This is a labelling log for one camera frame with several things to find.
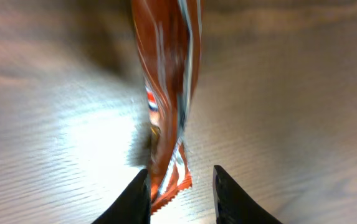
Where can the brown orange snack packet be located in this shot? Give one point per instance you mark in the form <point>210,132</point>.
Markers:
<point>169,39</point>

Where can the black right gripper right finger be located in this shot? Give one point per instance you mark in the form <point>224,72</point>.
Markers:
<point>233,205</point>

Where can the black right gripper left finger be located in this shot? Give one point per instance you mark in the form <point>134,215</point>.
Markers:
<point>133,206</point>

